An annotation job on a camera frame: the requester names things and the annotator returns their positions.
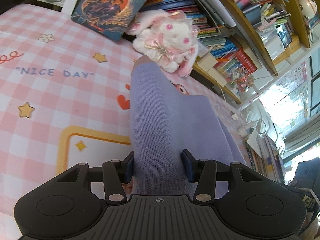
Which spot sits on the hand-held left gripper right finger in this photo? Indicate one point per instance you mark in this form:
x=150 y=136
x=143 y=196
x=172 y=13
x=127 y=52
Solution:
x=188 y=166

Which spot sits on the pink checked desk mat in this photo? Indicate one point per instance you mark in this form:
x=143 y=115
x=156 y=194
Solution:
x=50 y=100

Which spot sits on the dark illustrated book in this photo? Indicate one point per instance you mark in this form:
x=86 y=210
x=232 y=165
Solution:
x=107 y=7

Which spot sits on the colourful flower ornament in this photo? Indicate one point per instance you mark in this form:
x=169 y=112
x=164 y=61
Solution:
x=241 y=80

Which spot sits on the row of colourful books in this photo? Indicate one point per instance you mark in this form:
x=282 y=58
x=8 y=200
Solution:
x=180 y=5

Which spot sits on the cartoon figurine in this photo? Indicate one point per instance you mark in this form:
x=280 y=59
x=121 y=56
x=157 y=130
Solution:
x=307 y=5

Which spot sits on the alphabet wall poster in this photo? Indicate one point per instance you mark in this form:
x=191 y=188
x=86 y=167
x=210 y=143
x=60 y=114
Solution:
x=297 y=90

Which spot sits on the white paper sheet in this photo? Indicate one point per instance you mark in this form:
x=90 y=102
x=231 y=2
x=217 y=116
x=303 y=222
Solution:
x=255 y=141

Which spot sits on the bunch of marker pens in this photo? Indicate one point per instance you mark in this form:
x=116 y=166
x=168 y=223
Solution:
x=272 y=15

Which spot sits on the purple and brown knit garment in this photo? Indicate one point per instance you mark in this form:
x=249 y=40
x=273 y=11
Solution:
x=160 y=120

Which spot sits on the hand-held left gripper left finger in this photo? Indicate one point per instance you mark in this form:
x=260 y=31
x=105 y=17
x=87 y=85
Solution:
x=128 y=168

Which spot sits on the fluffy sleeve cuff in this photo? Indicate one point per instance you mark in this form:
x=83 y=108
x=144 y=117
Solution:
x=311 y=226

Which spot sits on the wooden bookshelf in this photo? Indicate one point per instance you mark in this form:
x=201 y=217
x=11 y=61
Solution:
x=252 y=32

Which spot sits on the white pink plush bunny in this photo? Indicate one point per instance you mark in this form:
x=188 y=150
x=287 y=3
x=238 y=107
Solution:
x=172 y=35

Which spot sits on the stack of mixed books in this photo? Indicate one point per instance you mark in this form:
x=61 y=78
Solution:
x=265 y=160

